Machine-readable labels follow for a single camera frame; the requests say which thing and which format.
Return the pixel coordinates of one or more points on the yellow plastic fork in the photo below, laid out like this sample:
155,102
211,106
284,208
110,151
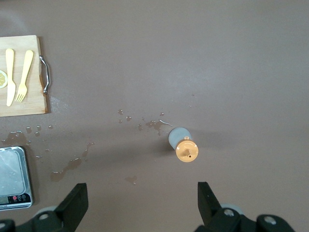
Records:
25,70

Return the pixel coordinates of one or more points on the silver digital kitchen scale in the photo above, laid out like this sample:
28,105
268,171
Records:
12,174

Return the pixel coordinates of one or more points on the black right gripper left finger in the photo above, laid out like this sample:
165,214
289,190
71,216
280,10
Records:
72,207

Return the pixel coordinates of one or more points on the sauce bottle with orange cap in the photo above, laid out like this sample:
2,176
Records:
187,151

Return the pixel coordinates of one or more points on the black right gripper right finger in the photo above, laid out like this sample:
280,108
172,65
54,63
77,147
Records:
210,207

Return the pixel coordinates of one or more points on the lemon slice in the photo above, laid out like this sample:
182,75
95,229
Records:
3,79

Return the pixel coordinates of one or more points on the yellow plastic knife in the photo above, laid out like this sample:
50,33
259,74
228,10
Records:
10,72

